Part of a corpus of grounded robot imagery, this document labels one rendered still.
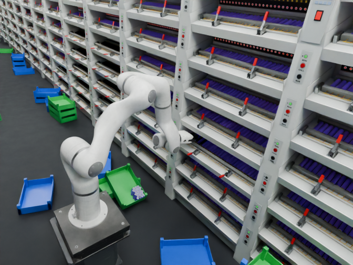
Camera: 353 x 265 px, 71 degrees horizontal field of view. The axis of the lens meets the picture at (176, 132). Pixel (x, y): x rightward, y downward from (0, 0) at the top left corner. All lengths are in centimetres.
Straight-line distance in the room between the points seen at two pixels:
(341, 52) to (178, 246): 135
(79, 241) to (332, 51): 129
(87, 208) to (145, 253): 56
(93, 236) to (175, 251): 58
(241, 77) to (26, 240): 157
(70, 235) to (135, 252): 50
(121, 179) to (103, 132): 98
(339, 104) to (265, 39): 39
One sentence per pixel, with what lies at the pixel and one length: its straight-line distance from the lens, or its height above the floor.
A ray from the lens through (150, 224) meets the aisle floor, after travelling 184.
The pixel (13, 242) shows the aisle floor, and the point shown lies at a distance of 191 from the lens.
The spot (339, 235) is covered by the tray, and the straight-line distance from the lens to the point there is 136.
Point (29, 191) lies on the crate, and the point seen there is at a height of 0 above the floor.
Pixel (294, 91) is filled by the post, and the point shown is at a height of 109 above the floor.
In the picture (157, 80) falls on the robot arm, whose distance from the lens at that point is 123.
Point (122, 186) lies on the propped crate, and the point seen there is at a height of 7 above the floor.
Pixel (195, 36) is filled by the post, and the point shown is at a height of 120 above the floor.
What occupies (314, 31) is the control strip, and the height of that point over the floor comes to 132.
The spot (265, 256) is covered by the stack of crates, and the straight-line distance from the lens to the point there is 136.
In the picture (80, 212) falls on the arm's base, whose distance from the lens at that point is 134.
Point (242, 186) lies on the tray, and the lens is 144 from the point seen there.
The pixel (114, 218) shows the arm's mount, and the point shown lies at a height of 36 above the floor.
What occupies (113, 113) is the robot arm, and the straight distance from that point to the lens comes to 111.
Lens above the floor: 137
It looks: 28 degrees down
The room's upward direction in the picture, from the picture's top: 6 degrees clockwise
